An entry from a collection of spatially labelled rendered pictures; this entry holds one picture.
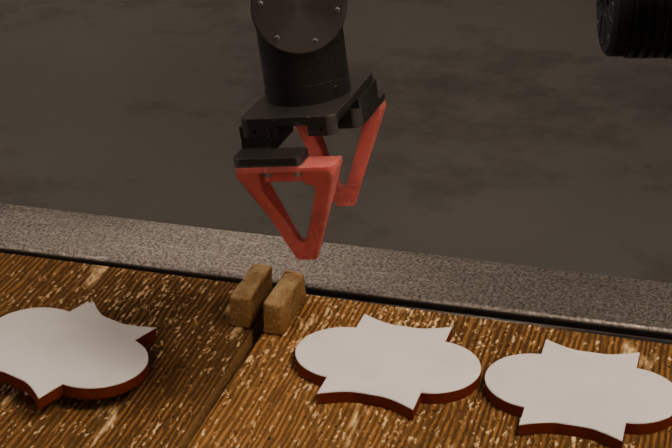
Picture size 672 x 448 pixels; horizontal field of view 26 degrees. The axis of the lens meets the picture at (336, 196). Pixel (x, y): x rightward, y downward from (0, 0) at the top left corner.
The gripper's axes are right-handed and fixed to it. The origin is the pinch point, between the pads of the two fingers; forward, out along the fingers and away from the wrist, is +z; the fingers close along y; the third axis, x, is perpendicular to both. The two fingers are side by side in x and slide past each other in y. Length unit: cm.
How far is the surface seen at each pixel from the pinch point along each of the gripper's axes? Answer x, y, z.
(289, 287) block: 6.0, 6.7, 8.2
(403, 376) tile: -4.3, -0.6, 11.8
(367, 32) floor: 99, 353, 76
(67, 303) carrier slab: 23.8, 4.3, 8.4
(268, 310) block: 6.9, 3.9, 8.8
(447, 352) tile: -6.6, 3.5, 11.9
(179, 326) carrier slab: 14.1, 3.3, 9.9
